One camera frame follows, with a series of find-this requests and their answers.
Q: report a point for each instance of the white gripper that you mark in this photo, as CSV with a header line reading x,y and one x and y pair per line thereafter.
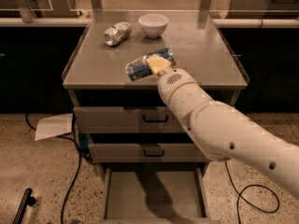
x,y
172,81

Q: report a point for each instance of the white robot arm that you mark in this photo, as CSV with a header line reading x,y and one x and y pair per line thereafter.
x,y
220,131

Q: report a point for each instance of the crushed silver can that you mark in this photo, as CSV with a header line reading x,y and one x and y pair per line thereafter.
x,y
118,32

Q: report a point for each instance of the grey top drawer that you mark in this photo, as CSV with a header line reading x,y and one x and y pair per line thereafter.
x,y
119,119

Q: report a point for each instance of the grey drawer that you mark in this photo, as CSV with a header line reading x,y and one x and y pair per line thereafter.
x,y
119,119
146,153
152,195

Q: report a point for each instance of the grey drawer cabinet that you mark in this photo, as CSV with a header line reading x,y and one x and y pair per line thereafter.
x,y
97,76

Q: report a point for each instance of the grey middle drawer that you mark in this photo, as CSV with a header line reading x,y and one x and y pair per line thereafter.
x,y
146,153

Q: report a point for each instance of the grey bottom drawer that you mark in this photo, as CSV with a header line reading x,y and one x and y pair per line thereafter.
x,y
152,195

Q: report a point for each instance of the white bowl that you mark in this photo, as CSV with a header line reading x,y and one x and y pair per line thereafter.
x,y
153,25

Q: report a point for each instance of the blue box on floor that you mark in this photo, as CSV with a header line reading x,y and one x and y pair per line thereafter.
x,y
83,141

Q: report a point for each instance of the white paper sheet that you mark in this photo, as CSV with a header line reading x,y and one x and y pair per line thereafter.
x,y
54,126

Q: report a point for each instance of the black bar tool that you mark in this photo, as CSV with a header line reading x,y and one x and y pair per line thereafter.
x,y
27,200

